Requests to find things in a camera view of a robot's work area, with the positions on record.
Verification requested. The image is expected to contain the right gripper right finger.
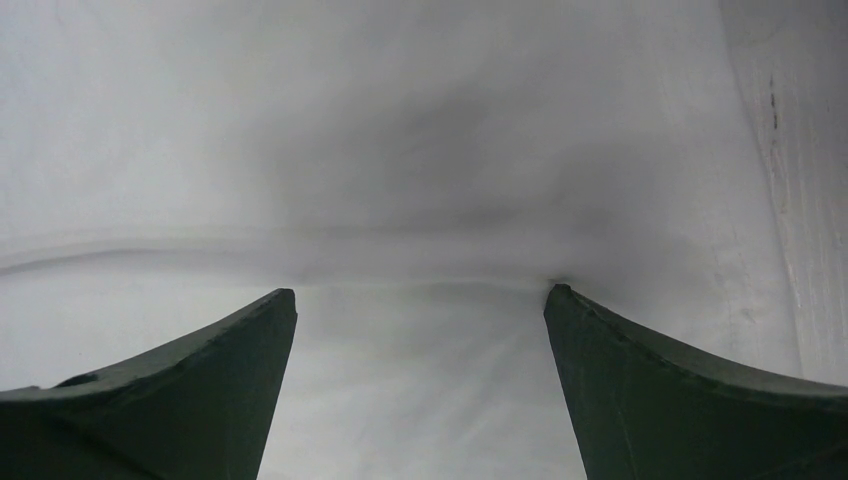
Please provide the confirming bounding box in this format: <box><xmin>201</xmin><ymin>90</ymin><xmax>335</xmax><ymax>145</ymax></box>
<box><xmin>544</xmin><ymin>284</ymin><xmax>847</xmax><ymax>479</ymax></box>

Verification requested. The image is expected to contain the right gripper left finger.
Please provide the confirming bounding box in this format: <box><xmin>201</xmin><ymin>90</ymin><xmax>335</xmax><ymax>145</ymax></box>
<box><xmin>1</xmin><ymin>289</ymin><xmax>297</xmax><ymax>479</ymax></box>

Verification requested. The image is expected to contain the white t shirt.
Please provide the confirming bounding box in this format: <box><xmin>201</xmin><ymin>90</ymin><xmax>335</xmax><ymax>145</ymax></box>
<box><xmin>1</xmin><ymin>1</ymin><xmax>802</xmax><ymax>479</ymax></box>

